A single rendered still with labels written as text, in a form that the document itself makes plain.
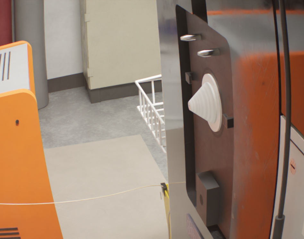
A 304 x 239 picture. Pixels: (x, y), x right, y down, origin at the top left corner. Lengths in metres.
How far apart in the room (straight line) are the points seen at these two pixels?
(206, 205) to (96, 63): 3.17
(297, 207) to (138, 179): 1.13
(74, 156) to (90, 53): 2.15
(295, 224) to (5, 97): 0.64
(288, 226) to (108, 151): 1.27
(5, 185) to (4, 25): 2.80
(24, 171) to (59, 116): 2.80
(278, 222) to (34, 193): 0.67
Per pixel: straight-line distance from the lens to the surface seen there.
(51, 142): 3.50
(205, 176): 0.72
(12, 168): 1.04
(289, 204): 0.47
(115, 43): 3.82
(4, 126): 1.00
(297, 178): 0.45
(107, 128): 3.58
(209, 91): 0.66
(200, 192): 0.72
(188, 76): 0.72
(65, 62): 4.20
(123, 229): 1.35
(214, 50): 0.62
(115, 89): 3.96
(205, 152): 0.73
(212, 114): 0.66
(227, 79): 0.61
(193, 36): 0.67
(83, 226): 1.38
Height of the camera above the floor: 1.46
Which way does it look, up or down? 24 degrees down
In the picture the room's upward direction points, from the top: 4 degrees counter-clockwise
